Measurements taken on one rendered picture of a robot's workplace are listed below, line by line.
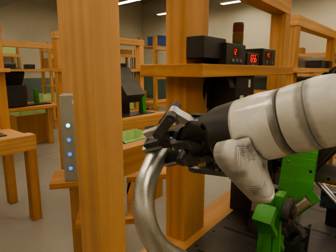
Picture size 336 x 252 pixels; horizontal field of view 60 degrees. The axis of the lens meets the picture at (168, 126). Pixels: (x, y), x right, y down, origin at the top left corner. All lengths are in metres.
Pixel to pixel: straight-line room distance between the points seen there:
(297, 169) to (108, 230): 0.69
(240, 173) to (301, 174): 0.87
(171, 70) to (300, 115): 0.67
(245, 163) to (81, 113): 0.55
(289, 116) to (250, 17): 11.00
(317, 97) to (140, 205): 0.24
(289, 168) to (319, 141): 0.87
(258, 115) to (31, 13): 11.29
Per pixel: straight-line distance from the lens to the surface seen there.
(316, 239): 1.29
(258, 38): 11.04
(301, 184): 1.15
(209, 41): 0.99
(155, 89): 6.09
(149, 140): 0.42
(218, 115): 0.33
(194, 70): 0.87
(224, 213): 1.41
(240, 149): 0.29
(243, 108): 0.32
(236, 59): 1.12
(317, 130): 0.29
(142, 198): 0.39
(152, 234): 0.40
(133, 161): 0.97
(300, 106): 0.29
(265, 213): 0.88
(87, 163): 0.79
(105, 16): 0.76
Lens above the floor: 1.52
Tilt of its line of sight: 11 degrees down
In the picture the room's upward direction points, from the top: straight up
